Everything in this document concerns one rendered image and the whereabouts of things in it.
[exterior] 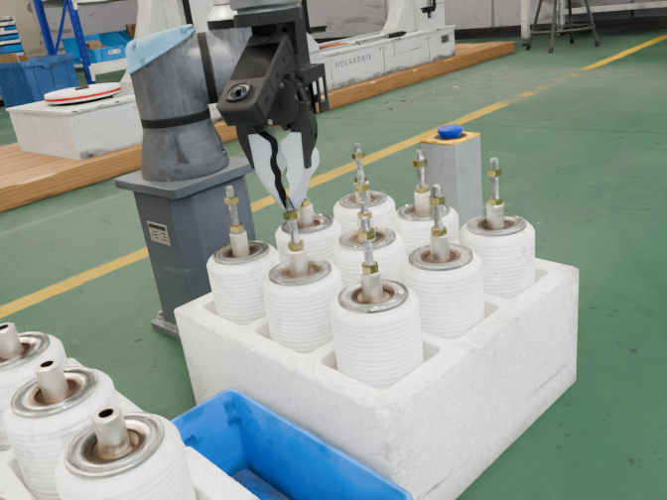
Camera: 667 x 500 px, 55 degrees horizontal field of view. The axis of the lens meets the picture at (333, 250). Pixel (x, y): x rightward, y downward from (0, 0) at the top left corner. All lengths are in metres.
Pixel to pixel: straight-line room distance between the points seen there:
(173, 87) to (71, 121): 1.55
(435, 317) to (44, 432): 0.42
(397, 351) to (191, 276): 0.53
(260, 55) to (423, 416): 0.40
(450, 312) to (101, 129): 2.08
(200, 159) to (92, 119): 1.58
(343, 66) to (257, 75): 2.89
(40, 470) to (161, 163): 0.59
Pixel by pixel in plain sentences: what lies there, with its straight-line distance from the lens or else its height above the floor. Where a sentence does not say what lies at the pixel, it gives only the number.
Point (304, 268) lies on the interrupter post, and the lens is 0.75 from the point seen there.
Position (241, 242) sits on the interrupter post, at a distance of 0.83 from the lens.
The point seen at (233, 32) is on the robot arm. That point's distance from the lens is 1.07.
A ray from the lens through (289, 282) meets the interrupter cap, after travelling 0.73.
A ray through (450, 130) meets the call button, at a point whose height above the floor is 0.33.
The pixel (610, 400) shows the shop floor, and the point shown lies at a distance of 0.96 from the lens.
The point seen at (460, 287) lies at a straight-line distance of 0.73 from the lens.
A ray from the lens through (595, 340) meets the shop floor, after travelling 1.09.
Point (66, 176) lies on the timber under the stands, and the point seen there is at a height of 0.06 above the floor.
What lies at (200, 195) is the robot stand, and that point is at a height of 0.27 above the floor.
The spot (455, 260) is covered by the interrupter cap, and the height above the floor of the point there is 0.25.
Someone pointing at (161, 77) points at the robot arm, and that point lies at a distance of 1.07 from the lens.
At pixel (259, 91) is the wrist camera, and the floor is 0.48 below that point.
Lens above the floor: 0.55
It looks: 22 degrees down
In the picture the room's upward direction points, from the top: 7 degrees counter-clockwise
